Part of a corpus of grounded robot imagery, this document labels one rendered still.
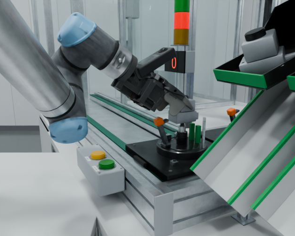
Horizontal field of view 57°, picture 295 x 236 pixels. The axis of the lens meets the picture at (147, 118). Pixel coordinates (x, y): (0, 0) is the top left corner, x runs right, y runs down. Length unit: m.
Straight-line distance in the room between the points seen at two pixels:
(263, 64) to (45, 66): 0.33
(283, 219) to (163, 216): 0.24
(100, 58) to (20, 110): 4.15
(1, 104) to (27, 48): 4.40
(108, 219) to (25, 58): 0.41
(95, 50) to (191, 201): 0.38
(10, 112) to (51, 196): 4.02
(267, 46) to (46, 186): 0.68
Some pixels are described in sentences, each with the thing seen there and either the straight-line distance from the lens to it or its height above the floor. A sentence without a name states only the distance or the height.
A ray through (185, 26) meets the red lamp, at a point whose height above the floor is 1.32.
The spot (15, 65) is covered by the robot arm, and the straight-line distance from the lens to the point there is 0.43.
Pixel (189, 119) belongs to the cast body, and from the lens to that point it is 0.73.
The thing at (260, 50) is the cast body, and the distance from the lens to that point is 0.45.
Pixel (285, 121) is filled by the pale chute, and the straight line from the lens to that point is 0.55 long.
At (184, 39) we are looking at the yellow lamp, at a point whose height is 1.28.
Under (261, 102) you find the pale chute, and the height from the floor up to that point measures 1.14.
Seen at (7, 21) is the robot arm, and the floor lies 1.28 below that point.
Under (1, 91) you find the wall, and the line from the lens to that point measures 4.77.
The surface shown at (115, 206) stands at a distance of 0.73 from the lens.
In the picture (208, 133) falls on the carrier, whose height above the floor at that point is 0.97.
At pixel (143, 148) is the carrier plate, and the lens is 0.79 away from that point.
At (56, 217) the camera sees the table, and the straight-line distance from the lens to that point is 0.72.
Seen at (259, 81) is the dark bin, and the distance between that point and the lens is 0.43.
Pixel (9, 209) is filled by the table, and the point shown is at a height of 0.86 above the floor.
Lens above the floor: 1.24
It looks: 14 degrees down
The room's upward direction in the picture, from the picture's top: straight up
